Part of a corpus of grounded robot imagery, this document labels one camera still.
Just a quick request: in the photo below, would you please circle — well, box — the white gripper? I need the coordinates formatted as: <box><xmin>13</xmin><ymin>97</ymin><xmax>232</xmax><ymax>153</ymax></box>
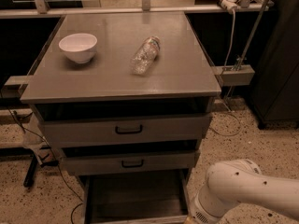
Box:
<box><xmin>184</xmin><ymin>196</ymin><xmax>221</xmax><ymax>224</ymax></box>

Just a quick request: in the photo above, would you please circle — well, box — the grey bottom drawer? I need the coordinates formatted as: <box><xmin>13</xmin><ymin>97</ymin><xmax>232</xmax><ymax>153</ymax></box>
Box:
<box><xmin>82</xmin><ymin>170</ymin><xmax>190</xmax><ymax>224</ymax></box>

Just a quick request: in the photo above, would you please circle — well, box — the grey drawer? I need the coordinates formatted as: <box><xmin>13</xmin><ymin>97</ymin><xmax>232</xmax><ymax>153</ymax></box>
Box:
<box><xmin>82</xmin><ymin>170</ymin><xmax>190</xmax><ymax>224</ymax></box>
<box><xmin>39</xmin><ymin>114</ymin><xmax>211</xmax><ymax>147</ymax></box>
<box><xmin>63</xmin><ymin>151</ymin><xmax>199</xmax><ymax>175</ymax></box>

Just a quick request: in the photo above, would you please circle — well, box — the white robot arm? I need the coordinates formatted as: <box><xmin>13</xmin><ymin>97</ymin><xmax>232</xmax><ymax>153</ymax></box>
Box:
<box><xmin>184</xmin><ymin>159</ymin><xmax>299</xmax><ymax>224</ymax></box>

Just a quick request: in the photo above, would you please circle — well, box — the grey middle drawer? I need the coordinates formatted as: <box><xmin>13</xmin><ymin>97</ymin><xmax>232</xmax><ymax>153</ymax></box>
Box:
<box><xmin>63</xmin><ymin>151</ymin><xmax>199</xmax><ymax>175</ymax></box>

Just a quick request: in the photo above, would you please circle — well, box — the grey drawer cabinet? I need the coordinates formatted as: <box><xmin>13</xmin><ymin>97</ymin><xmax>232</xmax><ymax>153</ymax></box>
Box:
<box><xmin>20</xmin><ymin>11</ymin><xmax>222</xmax><ymax>224</ymax></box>

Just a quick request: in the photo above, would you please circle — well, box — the grey top drawer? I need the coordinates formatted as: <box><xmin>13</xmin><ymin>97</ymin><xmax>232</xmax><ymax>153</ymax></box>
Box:
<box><xmin>39</xmin><ymin>114</ymin><xmax>211</xmax><ymax>147</ymax></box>

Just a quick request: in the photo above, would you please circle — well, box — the dark side cabinet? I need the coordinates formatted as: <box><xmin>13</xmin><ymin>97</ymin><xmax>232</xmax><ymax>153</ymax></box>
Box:
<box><xmin>249</xmin><ymin>0</ymin><xmax>299</xmax><ymax>129</ymax></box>

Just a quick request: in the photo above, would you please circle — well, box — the clear plastic bottle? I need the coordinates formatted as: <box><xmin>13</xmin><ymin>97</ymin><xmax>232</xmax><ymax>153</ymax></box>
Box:
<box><xmin>131</xmin><ymin>36</ymin><xmax>161</xmax><ymax>76</ymax></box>

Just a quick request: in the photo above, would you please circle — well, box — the black metal stand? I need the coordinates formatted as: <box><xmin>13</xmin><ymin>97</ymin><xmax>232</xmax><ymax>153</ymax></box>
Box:
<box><xmin>23</xmin><ymin>146</ymin><xmax>59</xmax><ymax>188</ymax></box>

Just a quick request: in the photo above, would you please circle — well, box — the metal diagonal rod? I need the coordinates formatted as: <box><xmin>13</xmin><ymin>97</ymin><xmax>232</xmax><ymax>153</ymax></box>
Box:
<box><xmin>223</xmin><ymin>0</ymin><xmax>277</xmax><ymax>105</ymax></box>

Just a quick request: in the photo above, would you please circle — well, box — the white ceramic bowl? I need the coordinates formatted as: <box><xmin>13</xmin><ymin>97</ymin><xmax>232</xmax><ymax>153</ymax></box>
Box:
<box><xmin>59</xmin><ymin>33</ymin><xmax>97</xmax><ymax>63</ymax></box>

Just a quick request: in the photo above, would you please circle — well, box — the white cable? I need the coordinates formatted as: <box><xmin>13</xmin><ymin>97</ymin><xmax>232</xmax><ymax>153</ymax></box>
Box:
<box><xmin>208</xmin><ymin>8</ymin><xmax>243</xmax><ymax>138</ymax></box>

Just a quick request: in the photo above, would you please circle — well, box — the black floor cable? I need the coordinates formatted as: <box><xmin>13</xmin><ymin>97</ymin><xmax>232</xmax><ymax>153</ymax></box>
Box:
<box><xmin>0</xmin><ymin>91</ymin><xmax>85</xmax><ymax>224</ymax></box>

